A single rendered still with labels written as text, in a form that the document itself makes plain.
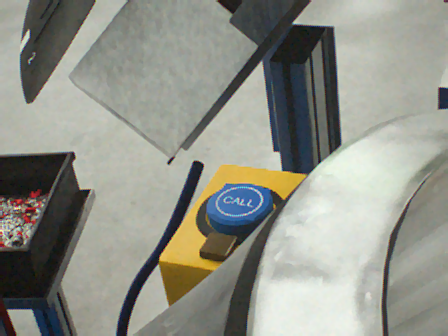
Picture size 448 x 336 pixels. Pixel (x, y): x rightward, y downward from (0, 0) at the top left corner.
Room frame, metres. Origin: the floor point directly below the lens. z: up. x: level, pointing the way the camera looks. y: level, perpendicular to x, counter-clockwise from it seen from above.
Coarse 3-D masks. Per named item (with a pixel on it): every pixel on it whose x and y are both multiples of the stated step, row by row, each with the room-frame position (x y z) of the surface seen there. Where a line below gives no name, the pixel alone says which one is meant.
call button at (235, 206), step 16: (224, 192) 0.41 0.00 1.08; (240, 192) 0.41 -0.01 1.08; (256, 192) 0.41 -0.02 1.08; (208, 208) 0.40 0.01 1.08; (224, 208) 0.40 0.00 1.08; (240, 208) 0.39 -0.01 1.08; (256, 208) 0.39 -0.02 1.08; (272, 208) 0.39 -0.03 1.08; (224, 224) 0.38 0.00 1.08; (240, 224) 0.38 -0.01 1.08; (256, 224) 0.38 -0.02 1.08
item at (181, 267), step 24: (240, 168) 0.45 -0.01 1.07; (288, 192) 0.41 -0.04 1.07; (192, 216) 0.41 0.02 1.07; (192, 240) 0.38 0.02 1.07; (240, 240) 0.38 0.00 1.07; (168, 264) 0.37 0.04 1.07; (192, 264) 0.37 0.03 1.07; (216, 264) 0.36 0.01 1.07; (168, 288) 0.37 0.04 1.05; (192, 288) 0.36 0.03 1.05
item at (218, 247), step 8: (208, 240) 0.38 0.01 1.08; (216, 240) 0.37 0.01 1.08; (224, 240) 0.37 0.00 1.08; (232, 240) 0.37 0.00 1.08; (208, 248) 0.37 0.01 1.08; (216, 248) 0.37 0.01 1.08; (224, 248) 0.37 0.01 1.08; (232, 248) 0.37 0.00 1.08; (200, 256) 0.37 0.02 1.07; (208, 256) 0.36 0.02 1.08; (216, 256) 0.36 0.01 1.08; (224, 256) 0.36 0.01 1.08
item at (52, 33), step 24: (48, 0) 0.97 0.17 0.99; (72, 0) 0.92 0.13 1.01; (24, 24) 1.03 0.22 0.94; (48, 24) 0.94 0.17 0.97; (72, 24) 0.90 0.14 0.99; (24, 48) 0.97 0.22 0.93; (48, 48) 0.91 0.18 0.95; (24, 72) 0.94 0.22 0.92; (48, 72) 0.89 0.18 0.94; (24, 96) 0.90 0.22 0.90
